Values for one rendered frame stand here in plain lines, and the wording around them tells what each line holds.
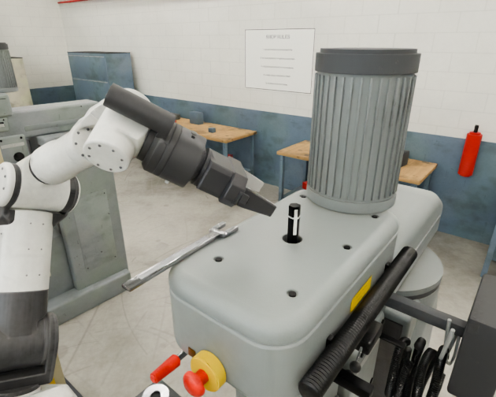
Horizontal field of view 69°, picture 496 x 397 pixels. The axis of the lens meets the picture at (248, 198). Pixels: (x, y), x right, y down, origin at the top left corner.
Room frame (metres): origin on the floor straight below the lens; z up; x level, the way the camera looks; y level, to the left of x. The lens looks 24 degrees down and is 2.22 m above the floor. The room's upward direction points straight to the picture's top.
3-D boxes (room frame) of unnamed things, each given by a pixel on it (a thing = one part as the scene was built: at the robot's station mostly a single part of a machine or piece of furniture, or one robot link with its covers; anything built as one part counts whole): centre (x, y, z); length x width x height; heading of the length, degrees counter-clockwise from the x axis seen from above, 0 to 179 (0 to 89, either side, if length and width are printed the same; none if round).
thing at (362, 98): (0.78, -0.24, 2.05); 0.20 x 0.20 x 0.32
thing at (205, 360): (0.41, 0.06, 1.76); 0.06 x 0.02 x 0.06; 52
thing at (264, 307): (0.60, -0.09, 1.81); 0.47 x 0.26 x 0.16; 142
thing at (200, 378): (0.39, 0.08, 1.76); 0.04 x 0.03 x 0.04; 52
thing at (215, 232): (0.53, 0.11, 1.89); 0.24 x 0.04 x 0.01; 144
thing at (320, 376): (0.52, -0.22, 1.79); 0.45 x 0.04 x 0.04; 142
